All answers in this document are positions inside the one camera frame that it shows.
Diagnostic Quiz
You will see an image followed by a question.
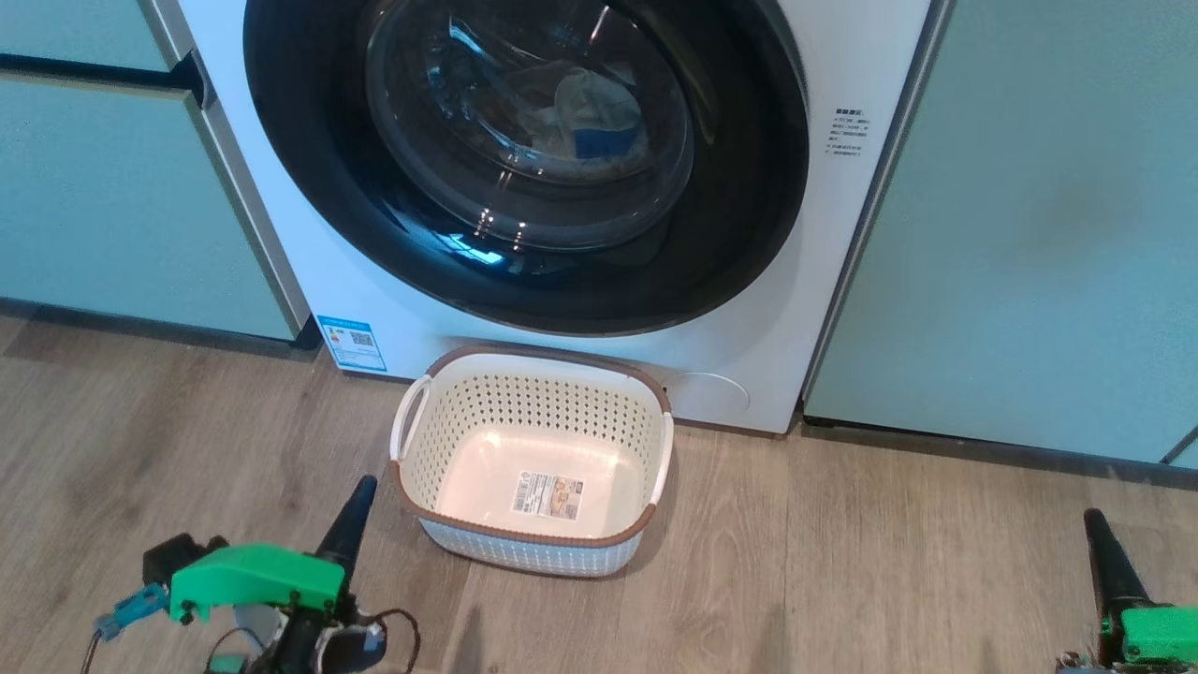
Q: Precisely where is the blue energy label sticker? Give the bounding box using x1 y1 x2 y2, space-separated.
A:
315 315 388 374

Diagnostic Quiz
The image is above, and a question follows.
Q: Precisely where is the white round filter cover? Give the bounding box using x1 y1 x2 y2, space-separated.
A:
669 372 752 418

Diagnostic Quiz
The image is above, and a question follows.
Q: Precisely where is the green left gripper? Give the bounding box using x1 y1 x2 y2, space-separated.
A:
168 476 379 625

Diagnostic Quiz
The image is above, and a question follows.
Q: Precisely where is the white front-load washing machine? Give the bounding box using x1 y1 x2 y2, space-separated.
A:
178 0 937 436

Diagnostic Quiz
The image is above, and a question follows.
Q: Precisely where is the mint green plain cabinet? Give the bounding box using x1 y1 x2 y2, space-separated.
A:
800 0 1198 469

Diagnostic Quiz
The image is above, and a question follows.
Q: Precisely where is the basket bottom barcode label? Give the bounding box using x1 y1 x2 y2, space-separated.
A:
510 471 586 520

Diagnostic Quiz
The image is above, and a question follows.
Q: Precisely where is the black bar cabinet handle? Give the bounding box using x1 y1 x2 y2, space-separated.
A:
0 49 218 110

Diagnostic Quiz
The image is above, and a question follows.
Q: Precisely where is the cream printed garment blue cuff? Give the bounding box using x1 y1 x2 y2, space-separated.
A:
524 103 647 183

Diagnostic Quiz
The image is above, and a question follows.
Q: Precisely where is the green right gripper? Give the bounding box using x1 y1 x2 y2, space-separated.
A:
1084 508 1198 668

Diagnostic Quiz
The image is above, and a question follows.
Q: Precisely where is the stainless steel washing machine drum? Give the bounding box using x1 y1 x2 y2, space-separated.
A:
412 0 675 188

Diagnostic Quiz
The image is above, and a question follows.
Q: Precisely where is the round black glass washer door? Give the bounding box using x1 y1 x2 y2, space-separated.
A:
243 0 811 338

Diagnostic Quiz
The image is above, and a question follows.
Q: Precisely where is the cream perforated brown-rimmed laundry basket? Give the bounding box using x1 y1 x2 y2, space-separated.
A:
389 344 675 579

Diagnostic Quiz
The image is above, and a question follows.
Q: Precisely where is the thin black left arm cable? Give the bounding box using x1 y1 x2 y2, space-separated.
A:
80 607 422 674

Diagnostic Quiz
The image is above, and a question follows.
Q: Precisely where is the cream hooded garment blue cuff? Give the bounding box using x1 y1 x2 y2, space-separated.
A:
552 66 647 160

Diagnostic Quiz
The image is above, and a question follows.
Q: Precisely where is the mint green cabinet with handle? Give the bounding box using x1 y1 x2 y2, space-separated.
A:
0 0 314 345

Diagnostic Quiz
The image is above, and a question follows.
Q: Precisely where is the white printed instruction label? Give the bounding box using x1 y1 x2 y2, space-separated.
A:
825 108 876 160

